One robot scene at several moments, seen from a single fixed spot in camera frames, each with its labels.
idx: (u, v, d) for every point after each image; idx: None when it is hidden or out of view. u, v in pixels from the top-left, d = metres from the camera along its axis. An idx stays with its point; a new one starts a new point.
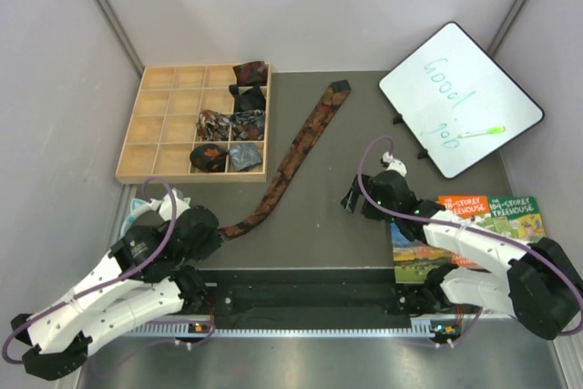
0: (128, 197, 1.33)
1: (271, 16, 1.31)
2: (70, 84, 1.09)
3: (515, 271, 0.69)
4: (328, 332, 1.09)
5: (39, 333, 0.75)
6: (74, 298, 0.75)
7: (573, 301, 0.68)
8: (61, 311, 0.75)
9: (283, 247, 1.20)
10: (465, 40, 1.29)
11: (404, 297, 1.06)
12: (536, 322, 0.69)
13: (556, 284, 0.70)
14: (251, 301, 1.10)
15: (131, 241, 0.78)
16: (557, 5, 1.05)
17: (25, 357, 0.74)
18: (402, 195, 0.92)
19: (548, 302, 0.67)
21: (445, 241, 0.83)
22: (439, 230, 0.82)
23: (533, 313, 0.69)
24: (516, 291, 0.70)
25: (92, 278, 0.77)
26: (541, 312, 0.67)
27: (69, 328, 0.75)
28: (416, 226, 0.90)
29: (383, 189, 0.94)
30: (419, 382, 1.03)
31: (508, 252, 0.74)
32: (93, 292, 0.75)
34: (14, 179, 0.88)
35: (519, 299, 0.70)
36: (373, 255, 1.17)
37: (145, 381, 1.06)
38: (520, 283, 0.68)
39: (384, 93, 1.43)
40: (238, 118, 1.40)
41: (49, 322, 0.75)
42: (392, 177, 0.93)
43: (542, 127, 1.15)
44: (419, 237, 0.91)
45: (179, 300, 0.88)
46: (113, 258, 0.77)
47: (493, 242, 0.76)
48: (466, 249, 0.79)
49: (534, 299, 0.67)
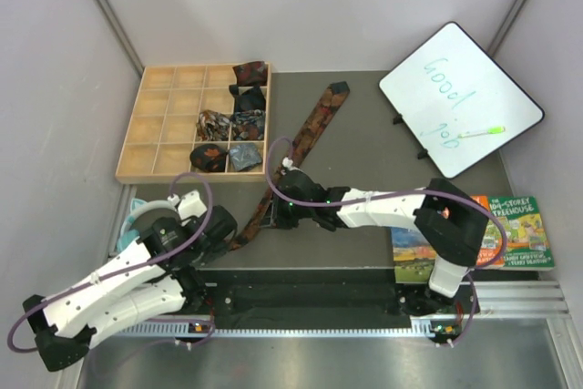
0: (128, 197, 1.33)
1: (271, 17, 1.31)
2: (71, 84, 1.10)
3: (421, 217, 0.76)
4: (327, 332, 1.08)
5: (56, 314, 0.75)
6: (98, 279, 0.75)
7: (477, 220, 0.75)
8: (83, 291, 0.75)
9: (284, 248, 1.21)
10: (465, 39, 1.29)
11: (404, 297, 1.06)
12: (458, 256, 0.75)
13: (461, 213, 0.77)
14: (251, 301, 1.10)
15: (160, 230, 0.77)
16: (558, 5, 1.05)
17: (39, 337, 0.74)
18: (311, 191, 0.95)
19: (455, 232, 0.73)
21: (361, 218, 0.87)
22: (351, 210, 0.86)
23: (452, 250, 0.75)
24: (429, 236, 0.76)
25: (118, 261, 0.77)
26: (456, 244, 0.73)
27: (87, 310, 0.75)
28: (332, 215, 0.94)
29: (291, 193, 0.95)
30: (419, 382, 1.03)
31: (410, 204, 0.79)
32: (118, 275, 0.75)
34: (14, 179, 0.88)
35: (435, 241, 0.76)
36: (373, 255, 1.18)
37: (145, 381, 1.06)
38: (429, 226, 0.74)
39: (385, 93, 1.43)
40: (238, 118, 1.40)
41: (68, 302, 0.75)
42: (295, 178, 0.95)
43: (543, 127, 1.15)
44: (337, 224, 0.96)
45: (180, 299, 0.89)
46: (142, 243, 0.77)
47: (396, 200, 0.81)
48: (380, 217, 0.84)
49: (443, 235, 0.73)
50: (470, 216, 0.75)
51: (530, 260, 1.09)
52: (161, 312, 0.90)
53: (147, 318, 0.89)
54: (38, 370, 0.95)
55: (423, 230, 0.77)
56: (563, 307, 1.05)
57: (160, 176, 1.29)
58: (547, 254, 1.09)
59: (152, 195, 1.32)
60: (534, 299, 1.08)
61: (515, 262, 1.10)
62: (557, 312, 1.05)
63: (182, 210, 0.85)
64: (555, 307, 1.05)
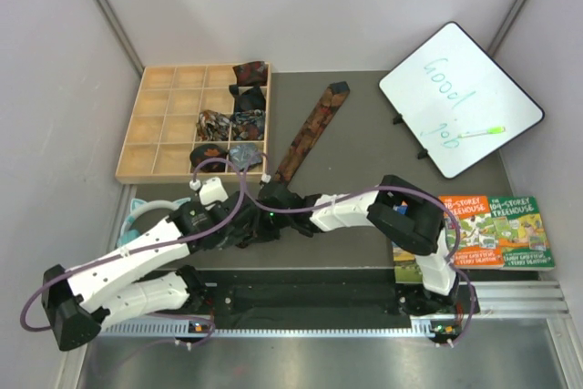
0: (128, 196, 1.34)
1: (271, 17, 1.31)
2: (70, 85, 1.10)
3: (373, 212, 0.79)
4: (327, 332, 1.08)
5: (80, 285, 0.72)
6: (128, 251, 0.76)
7: (430, 211, 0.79)
8: (111, 263, 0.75)
9: (284, 249, 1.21)
10: (465, 39, 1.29)
11: (404, 297, 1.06)
12: (414, 246, 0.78)
13: (414, 207, 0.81)
14: (251, 301, 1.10)
15: (190, 211, 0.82)
16: (558, 4, 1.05)
17: (63, 307, 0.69)
18: (289, 199, 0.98)
19: (408, 224, 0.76)
21: (330, 220, 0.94)
22: (321, 214, 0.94)
23: (406, 240, 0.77)
24: (385, 230, 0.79)
25: (148, 238, 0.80)
26: (410, 234, 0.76)
27: (113, 283, 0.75)
28: (309, 223, 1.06)
29: (270, 202, 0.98)
30: (419, 382, 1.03)
31: (366, 202, 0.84)
32: (148, 250, 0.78)
34: (14, 179, 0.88)
35: (391, 234, 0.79)
36: (373, 255, 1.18)
37: (145, 381, 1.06)
38: (380, 220, 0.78)
39: (385, 93, 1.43)
40: (238, 118, 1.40)
41: (95, 274, 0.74)
42: (272, 188, 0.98)
43: (542, 127, 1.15)
44: (313, 228, 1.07)
45: (185, 294, 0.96)
46: (172, 221, 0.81)
47: (354, 200, 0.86)
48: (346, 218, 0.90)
49: (396, 227, 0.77)
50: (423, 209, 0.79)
51: (530, 260, 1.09)
52: (162, 307, 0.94)
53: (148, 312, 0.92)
54: (36, 370, 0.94)
55: (377, 225, 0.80)
56: (563, 307, 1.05)
57: (160, 176, 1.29)
58: (547, 254, 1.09)
59: (152, 195, 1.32)
60: (535, 299, 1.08)
61: (515, 262, 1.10)
62: (557, 312, 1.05)
63: (203, 196, 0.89)
64: (555, 307, 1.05)
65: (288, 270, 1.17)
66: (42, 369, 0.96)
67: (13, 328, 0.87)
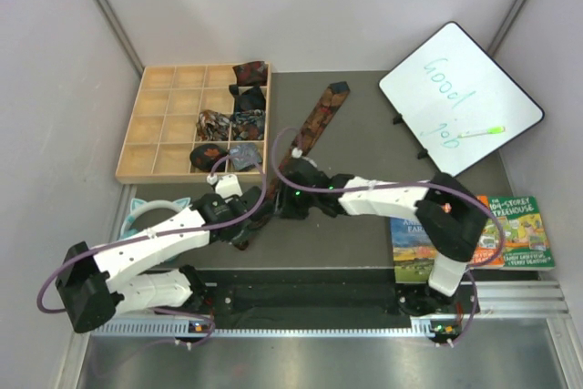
0: (127, 196, 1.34)
1: (271, 17, 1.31)
2: (70, 85, 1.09)
3: (421, 209, 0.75)
4: (327, 332, 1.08)
5: (106, 262, 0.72)
6: (155, 232, 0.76)
7: (479, 219, 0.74)
8: (138, 244, 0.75)
9: (284, 249, 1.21)
10: (465, 39, 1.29)
11: (404, 297, 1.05)
12: (455, 250, 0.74)
13: (461, 210, 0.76)
14: (251, 301, 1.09)
15: (213, 202, 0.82)
16: (558, 4, 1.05)
17: (88, 282, 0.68)
18: (313, 178, 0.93)
19: (455, 228, 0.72)
21: (361, 206, 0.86)
22: (352, 198, 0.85)
23: (449, 244, 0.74)
24: (429, 229, 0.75)
25: (171, 223, 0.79)
26: (455, 239, 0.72)
27: (138, 264, 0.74)
28: (333, 203, 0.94)
29: (294, 179, 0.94)
30: (419, 382, 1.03)
31: (413, 196, 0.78)
32: (173, 235, 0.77)
34: (13, 179, 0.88)
35: (434, 235, 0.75)
36: (373, 255, 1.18)
37: (146, 381, 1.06)
38: (428, 219, 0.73)
39: (385, 93, 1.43)
40: (238, 118, 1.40)
41: (121, 253, 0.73)
42: (298, 163, 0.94)
43: (542, 127, 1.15)
44: (338, 210, 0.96)
45: (189, 290, 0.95)
46: (195, 210, 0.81)
47: (398, 191, 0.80)
48: (381, 206, 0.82)
49: (442, 229, 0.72)
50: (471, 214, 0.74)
51: (530, 260, 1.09)
52: (167, 301, 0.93)
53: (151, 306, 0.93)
54: (36, 369, 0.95)
55: (422, 222, 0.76)
56: (563, 307, 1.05)
57: (161, 176, 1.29)
58: (547, 254, 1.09)
59: (152, 195, 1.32)
60: (535, 299, 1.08)
61: (515, 262, 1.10)
62: (557, 312, 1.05)
63: (221, 189, 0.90)
64: (555, 307, 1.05)
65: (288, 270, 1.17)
66: (42, 369, 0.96)
67: (12, 328, 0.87)
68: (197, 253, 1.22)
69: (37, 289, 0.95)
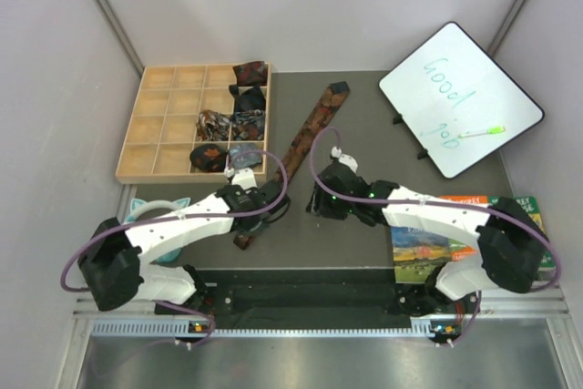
0: (127, 196, 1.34)
1: (271, 17, 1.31)
2: (70, 85, 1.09)
3: (484, 237, 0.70)
4: (327, 332, 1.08)
5: (138, 238, 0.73)
6: (185, 214, 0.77)
7: (536, 250, 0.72)
8: (168, 223, 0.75)
9: (284, 249, 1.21)
10: (465, 39, 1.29)
11: (404, 297, 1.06)
12: (511, 281, 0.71)
13: (519, 240, 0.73)
14: (251, 301, 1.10)
15: (236, 192, 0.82)
16: (558, 5, 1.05)
17: (120, 256, 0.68)
18: (352, 183, 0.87)
19: (519, 259, 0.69)
21: (406, 219, 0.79)
22: (398, 210, 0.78)
23: (506, 275, 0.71)
24: (489, 257, 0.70)
25: (199, 208, 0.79)
26: (515, 271, 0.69)
27: (167, 242, 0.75)
28: (374, 210, 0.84)
29: (331, 184, 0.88)
30: (419, 382, 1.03)
31: (474, 220, 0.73)
32: (200, 218, 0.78)
34: (14, 179, 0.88)
35: (491, 263, 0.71)
36: (373, 255, 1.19)
37: (146, 381, 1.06)
38: (493, 249, 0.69)
39: (384, 93, 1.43)
40: (238, 118, 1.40)
41: (152, 230, 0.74)
42: (334, 168, 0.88)
43: (542, 127, 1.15)
44: (378, 220, 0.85)
45: (192, 287, 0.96)
46: (221, 198, 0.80)
47: (455, 211, 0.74)
48: (432, 223, 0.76)
49: (507, 260, 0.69)
50: (530, 244, 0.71)
51: None
52: (171, 297, 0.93)
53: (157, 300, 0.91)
54: (36, 370, 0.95)
55: (481, 249, 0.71)
56: (562, 307, 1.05)
57: (161, 176, 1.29)
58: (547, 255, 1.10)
59: (152, 195, 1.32)
60: (534, 299, 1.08)
61: None
62: (557, 312, 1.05)
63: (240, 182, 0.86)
64: (555, 307, 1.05)
65: (288, 270, 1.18)
66: (42, 369, 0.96)
67: (12, 328, 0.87)
68: (197, 253, 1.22)
69: (37, 290, 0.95)
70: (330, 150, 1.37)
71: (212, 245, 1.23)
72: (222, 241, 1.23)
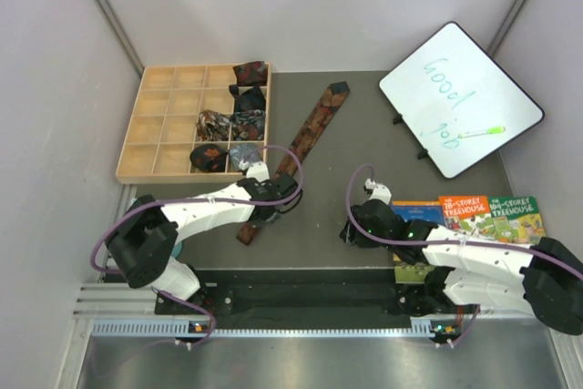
0: (127, 196, 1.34)
1: (271, 17, 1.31)
2: (70, 84, 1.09)
3: (528, 279, 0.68)
4: (327, 332, 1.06)
5: (173, 214, 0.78)
6: (215, 198, 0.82)
7: None
8: (199, 204, 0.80)
9: (284, 250, 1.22)
10: (465, 39, 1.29)
11: (404, 297, 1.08)
12: (563, 322, 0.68)
13: (567, 278, 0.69)
14: (251, 301, 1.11)
15: (256, 181, 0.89)
16: (558, 5, 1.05)
17: (158, 230, 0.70)
18: (391, 222, 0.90)
19: (568, 301, 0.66)
21: (449, 260, 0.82)
22: (439, 251, 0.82)
23: (556, 316, 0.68)
24: (536, 299, 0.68)
25: (224, 193, 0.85)
26: (564, 313, 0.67)
27: (198, 221, 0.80)
28: (414, 250, 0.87)
29: (373, 222, 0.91)
30: (419, 382, 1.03)
31: (516, 261, 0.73)
32: (227, 202, 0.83)
34: (14, 179, 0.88)
35: (539, 305, 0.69)
36: (373, 256, 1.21)
37: (146, 381, 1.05)
38: (538, 291, 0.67)
39: (385, 93, 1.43)
40: (238, 118, 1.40)
41: (185, 209, 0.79)
42: (375, 207, 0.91)
43: (543, 127, 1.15)
44: (418, 260, 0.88)
45: (196, 284, 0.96)
46: (242, 187, 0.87)
47: (497, 252, 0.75)
48: (473, 264, 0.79)
49: (555, 302, 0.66)
50: (579, 284, 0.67)
51: None
52: (177, 290, 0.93)
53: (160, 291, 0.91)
54: (36, 370, 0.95)
55: (526, 291, 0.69)
56: None
57: (161, 176, 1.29)
58: None
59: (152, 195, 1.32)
60: None
61: None
62: None
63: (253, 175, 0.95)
64: None
65: (289, 270, 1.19)
66: (41, 369, 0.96)
67: (13, 329, 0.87)
68: (197, 253, 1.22)
69: (36, 291, 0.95)
70: (330, 150, 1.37)
71: (212, 244, 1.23)
72: (221, 240, 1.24)
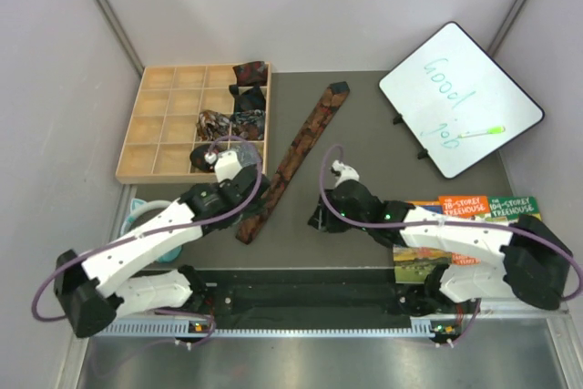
0: (128, 196, 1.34)
1: (271, 16, 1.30)
2: (69, 84, 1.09)
3: (509, 257, 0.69)
4: (328, 332, 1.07)
5: (97, 268, 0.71)
6: (142, 233, 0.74)
7: (563, 264, 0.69)
8: (124, 246, 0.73)
9: (283, 249, 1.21)
10: (465, 39, 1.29)
11: (404, 297, 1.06)
12: (540, 299, 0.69)
13: (543, 254, 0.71)
14: (251, 301, 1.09)
15: (202, 192, 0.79)
16: (558, 4, 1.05)
17: (80, 291, 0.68)
18: (368, 204, 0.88)
19: (547, 277, 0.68)
21: (426, 240, 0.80)
22: (418, 232, 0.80)
23: (535, 293, 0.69)
24: (516, 277, 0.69)
25: (160, 220, 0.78)
26: (543, 289, 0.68)
27: (129, 266, 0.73)
28: (391, 232, 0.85)
29: (350, 204, 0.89)
30: (418, 381, 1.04)
31: (496, 240, 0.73)
32: (162, 232, 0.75)
34: (14, 179, 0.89)
35: (518, 282, 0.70)
36: (373, 255, 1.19)
37: (146, 380, 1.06)
38: (520, 269, 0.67)
39: (385, 93, 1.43)
40: (238, 118, 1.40)
41: (110, 257, 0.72)
42: (352, 189, 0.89)
43: (543, 127, 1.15)
44: (394, 242, 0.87)
45: (188, 291, 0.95)
46: (184, 204, 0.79)
47: (477, 231, 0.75)
48: (451, 244, 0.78)
49: (535, 279, 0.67)
50: (557, 260, 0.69)
51: None
52: (166, 302, 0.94)
53: (152, 308, 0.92)
54: (37, 369, 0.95)
55: (506, 269, 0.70)
56: (563, 307, 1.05)
57: (162, 176, 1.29)
58: None
59: (152, 195, 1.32)
60: None
61: None
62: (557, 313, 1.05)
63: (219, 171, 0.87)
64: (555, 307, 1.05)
65: (289, 270, 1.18)
66: (42, 369, 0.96)
67: (13, 329, 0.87)
68: (197, 254, 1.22)
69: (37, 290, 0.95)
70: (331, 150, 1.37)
71: (211, 245, 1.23)
72: (221, 241, 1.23)
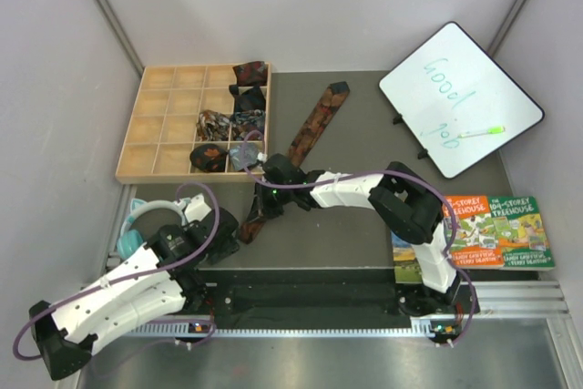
0: (127, 196, 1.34)
1: (271, 16, 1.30)
2: (69, 84, 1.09)
3: (374, 195, 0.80)
4: (327, 332, 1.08)
5: (66, 318, 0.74)
6: (108, 282, 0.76)
7: (430, 206, 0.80)
8: (92, 295, 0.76)
9: (281, 249, 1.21)
10: (465, 39, 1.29)
11: (404, 297, 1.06)
12: (407, 233, 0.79)
13: (415, 198, 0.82)
14: (251, 301, 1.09)
15: (168, 236, 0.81)
16: (558, 4, 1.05)
17: (49, 342, 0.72)
18: (291, 173, 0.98)
19: (408, 211, 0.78)
21: (331, 198, 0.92)
22: (322, 190, 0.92)
23: (402, 226, 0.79)
24: (384, 213, 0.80)
25: (127, 266, 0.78)
26: (406, 221, 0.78)
27: (97, 314, 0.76)
28: (308, 197, 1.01)
29: (272, 173, 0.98)
30: (418, 382, 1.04)
31: (370, 185, 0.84)
32: (127, 280, 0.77)
34: (14, 179, 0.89)
35: (388, 219, 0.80)
36: (373, 255, 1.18)
37: (145, 381, 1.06)
38: (382, 202, 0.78)
39: (385, 93, 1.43)
40: (238, 118, 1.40)
41: (77, 307, 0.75)
42: (276, 159, 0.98)
43: (543, 127, 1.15)
44: (312, 204, 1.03)
45: (180, 299, 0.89)
46: (150, 249, 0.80)
47: (358, 182, 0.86)
48: (344, 196, 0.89)
49: (396, 211, 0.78)
50: (424, 200, 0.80)
51: (530, 260, 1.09)
52: (164, 310, 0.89)
53: (150, 319, 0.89)
54: (36, 370, 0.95)
55: (376, 207, 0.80)
56: (563, 307, 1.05)
57: (162, 176, 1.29)
58: (547, 254, 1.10)
59: (152, 195, 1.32)
60: (534, 299, 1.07)
61: (515, 262, 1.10)
62: (557, 313, 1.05)
63: (190, 212, 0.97)
64: (555, 307, 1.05)
65: (288, 270, 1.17)
66: (43, 369, 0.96)
67: (13, 329, 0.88)
68: None
69: (35, 291, 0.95)
70: (331, 151, 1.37)
71: None
72: None
